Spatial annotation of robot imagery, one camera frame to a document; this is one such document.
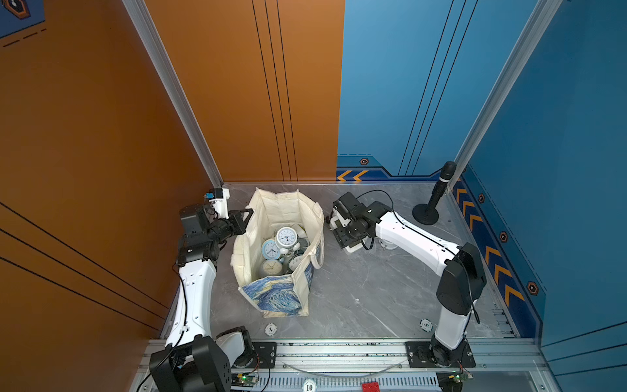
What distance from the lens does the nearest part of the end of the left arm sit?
55cm

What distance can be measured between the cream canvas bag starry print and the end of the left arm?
4 cm

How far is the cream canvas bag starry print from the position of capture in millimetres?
659
